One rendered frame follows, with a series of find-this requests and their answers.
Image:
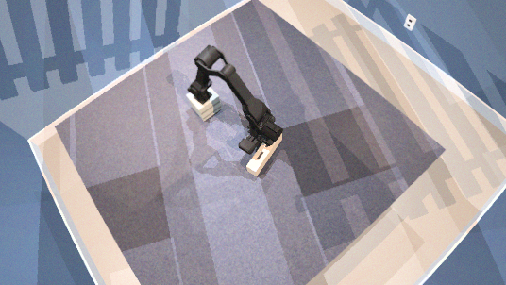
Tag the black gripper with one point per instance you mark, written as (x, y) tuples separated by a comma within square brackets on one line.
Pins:
[(249, 143)]

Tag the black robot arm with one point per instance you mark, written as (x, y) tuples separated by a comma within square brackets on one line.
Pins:
[(253, 108)]

